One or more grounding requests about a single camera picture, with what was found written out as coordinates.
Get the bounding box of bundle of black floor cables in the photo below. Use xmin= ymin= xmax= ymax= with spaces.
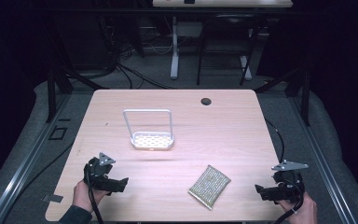
xmin=113 ymin=60 xmax=176 ymax=91

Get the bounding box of black cable on floor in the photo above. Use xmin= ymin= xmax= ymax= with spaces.
xmin=20 ymin=141 xmax=76 ymax=195

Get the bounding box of person's left hand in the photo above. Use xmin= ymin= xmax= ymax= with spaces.
xmin=72 ymin=179 xmax=110 ymax=214

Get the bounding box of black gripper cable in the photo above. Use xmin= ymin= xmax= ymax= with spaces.
xmin=84 ymin=162 xmax=105 ymax=224
xmin=273 ymin=177 xmax=306 ymax=224

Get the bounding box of person's right hand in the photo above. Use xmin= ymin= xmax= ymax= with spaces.
xmin=275 ymin=190 xmax=319 ymax=224

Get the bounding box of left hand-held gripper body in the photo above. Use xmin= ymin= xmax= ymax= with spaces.
xmin=83 ymin=151 xmax=117 ymax=190

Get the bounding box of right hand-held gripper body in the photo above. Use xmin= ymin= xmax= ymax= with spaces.
xmin=270 ymin=160 xmax=310 ymax=203

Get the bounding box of black cable beside table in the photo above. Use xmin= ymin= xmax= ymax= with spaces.
xmin=264 ymin=119 xmax=286 ymax=163

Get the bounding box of grey tape strip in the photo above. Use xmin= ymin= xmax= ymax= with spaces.
xmin=41 ymin=193 xmax=64 ymax=204

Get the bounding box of black metal stand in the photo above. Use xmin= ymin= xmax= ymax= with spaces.
xmin=254 ymin=59 xmax=312 ymax=127
xmin=41 ymin=18 xmax=110 ymax=124

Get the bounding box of black chair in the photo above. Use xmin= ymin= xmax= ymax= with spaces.
xmin=196 ymin=12 xmax=263 ymax=87

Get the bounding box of white wire rack with handle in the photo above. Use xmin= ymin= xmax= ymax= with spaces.
xmin=122 ymin=108 xmax=175 ymax=151

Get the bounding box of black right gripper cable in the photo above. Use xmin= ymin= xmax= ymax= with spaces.
xmin=273 ymin=177 xmax=306 ymax=224

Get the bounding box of black tape square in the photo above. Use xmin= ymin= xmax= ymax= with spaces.
xmin=48 ymin=126 xmax=69 ymax=141

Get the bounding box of aluminium floor rail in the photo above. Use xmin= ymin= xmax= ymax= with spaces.
xmin=288 ymin=95 xmax=358 ymax=224
xmin=0 ymin=92 xmax=73 ymax=224

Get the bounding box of green yellow scouring sponge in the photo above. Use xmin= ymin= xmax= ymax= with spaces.
xmin=187 ymin=164 xmax=232 ymax=211

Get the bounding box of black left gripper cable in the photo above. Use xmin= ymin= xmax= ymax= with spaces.
xmin=84 ymin=162 xmax=105 ymax=224

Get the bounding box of white desk leg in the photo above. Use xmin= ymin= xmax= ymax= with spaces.
xmin=240 ymin=55 xmax=253 ymax=81
xmin=170 ymin=15 xmax=181 ymax=80

